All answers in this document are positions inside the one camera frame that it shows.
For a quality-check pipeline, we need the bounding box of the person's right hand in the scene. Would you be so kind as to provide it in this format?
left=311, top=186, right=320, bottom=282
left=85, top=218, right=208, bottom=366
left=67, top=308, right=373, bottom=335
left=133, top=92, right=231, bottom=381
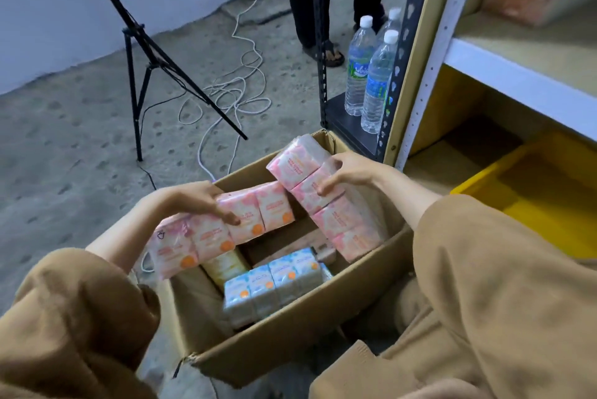
left=317, top=151, right=389, bottom=197

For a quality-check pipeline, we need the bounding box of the person's left hand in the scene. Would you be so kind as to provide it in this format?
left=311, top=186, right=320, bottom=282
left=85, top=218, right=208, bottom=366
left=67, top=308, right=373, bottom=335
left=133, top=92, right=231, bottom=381
left=175, top=181, right=241, bottom=227

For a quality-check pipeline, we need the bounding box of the pink tissue multipack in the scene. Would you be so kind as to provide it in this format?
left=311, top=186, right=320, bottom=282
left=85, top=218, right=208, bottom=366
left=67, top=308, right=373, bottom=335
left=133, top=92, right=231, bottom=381
left=146, top=181, right=297, bottom=281
left=266, top=134, right=391, bottom=264

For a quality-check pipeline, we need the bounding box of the person's left forearm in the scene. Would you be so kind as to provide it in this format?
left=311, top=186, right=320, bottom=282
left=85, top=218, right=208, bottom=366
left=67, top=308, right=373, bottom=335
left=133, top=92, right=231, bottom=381
left=85, top=189, right=187, bottom=274

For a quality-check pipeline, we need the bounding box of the person's right forearm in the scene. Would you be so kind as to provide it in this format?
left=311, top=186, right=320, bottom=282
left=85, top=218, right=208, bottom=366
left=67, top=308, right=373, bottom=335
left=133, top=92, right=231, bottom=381
left=375, top=165, right=444, bottom=232

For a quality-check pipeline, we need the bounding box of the yellow tissue multipack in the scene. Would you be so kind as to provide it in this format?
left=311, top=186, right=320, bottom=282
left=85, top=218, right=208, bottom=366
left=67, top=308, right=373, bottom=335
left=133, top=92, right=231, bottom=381
left=201, top=248, right=251, bottom=293

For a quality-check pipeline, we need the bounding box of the blue tissue multipack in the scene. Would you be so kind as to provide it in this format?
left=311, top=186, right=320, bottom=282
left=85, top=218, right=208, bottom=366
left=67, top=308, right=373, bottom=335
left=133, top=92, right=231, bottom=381
left=223, top=247, right=335, bottom=330

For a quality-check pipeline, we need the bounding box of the clear water bottle white cap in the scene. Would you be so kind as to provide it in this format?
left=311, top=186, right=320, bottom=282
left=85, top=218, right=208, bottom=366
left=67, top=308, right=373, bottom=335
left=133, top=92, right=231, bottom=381
left=344, top=15, right=377, bottom=117
left=375, top=7, right=403, bottom=42
left=360, top=30, right=400, bottom=135

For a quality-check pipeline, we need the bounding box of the brown cardboard box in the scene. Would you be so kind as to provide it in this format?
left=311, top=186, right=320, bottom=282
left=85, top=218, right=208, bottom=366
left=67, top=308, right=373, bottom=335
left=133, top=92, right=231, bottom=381
left=155, top=129, right=417, bottom=389

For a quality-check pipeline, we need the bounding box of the black metal shelf rack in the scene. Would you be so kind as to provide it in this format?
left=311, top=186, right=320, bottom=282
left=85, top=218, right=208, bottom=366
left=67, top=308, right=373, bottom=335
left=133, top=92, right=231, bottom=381
left=308, top=0, right=440, bottom=164

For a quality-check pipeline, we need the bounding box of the black tripod stand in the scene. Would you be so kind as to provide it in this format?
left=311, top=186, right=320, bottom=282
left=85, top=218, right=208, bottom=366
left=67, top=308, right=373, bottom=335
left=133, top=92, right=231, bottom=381
left=70, top=0, right=249, bottom=163

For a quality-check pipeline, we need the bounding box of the brown long-sleeved garment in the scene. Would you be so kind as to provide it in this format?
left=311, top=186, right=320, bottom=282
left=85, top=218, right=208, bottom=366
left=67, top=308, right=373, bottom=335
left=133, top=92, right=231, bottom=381
left=0, top=193, right=597, bottom=399

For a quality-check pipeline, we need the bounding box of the white metal shelf rack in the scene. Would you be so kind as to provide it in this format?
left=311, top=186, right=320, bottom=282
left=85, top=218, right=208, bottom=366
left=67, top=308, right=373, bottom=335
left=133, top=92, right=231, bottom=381
left=382, top=0, right=597, bottom=172

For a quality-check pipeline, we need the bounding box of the yellow plastic bin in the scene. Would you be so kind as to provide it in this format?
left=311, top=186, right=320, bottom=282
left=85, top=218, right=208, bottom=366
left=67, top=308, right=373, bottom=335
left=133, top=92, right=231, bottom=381
left=450, top=130, right=597, bottom=260

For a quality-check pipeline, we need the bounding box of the white cable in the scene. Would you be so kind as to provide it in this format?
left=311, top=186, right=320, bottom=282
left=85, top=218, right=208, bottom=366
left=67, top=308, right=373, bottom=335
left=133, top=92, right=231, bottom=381
left=177, top=0, right=280, bottom=182

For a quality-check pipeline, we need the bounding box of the black cable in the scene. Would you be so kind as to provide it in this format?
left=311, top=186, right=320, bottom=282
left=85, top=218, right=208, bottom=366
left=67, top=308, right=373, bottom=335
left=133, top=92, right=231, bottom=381
left=138, top=90, right=188, bottom=191

